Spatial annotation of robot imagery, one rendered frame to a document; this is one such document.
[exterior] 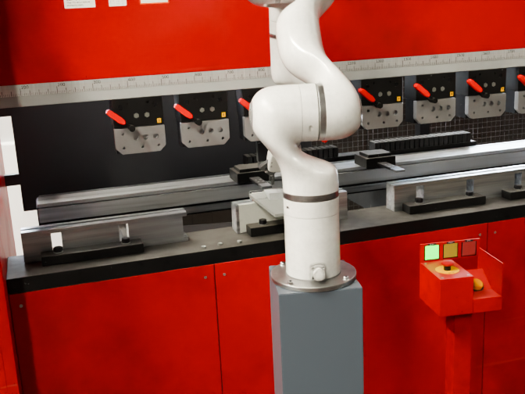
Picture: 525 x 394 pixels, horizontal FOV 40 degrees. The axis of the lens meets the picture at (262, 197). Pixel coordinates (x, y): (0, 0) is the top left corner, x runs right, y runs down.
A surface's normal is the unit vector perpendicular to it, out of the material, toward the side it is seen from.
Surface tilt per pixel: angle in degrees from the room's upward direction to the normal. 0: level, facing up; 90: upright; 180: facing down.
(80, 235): 90
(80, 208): 90
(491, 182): 90
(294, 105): 68
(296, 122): 101
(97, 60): 90
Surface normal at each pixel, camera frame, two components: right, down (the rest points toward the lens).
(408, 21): 0.30, 0.23
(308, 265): -0.23, 0.26
